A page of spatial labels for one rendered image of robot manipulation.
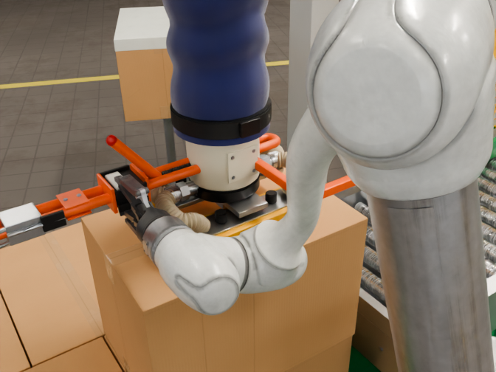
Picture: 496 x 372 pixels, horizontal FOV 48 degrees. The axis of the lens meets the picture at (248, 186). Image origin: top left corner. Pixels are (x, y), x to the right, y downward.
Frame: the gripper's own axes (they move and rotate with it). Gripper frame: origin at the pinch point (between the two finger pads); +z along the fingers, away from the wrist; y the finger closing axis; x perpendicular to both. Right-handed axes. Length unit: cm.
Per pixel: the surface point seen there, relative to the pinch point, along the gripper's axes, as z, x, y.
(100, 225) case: 14.5, -1.2, 16.8
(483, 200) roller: 2, 146, 58
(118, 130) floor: 262, 94, 109
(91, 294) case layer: 39, -1, 57
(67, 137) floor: 272, 59, 109
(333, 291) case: -21, 45, 36
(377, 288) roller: -10, 74, 58
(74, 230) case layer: 76, 6, 56
